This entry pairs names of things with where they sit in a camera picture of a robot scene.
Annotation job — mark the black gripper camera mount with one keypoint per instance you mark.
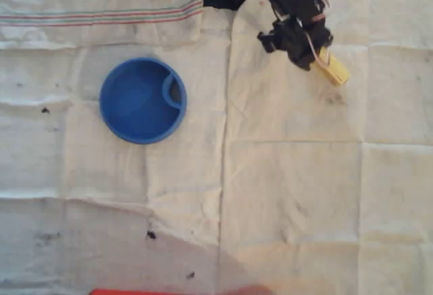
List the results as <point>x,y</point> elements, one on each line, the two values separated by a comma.
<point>269,41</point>

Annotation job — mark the blue round plastic bowl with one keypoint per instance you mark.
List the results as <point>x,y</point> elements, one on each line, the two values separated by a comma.
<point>138,105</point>

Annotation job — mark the red object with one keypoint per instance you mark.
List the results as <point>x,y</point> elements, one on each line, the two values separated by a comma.
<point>176,291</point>

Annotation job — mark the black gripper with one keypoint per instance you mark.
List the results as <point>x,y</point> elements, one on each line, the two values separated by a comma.
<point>302,55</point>

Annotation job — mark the yellow block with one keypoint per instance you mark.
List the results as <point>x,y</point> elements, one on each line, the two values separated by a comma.
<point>335,70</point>

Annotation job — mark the white cloth with coloured stripes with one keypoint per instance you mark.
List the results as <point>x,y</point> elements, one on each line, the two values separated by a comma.
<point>101,4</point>

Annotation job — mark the plain white cloth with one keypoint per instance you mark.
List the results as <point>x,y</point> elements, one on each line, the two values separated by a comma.
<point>287,173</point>

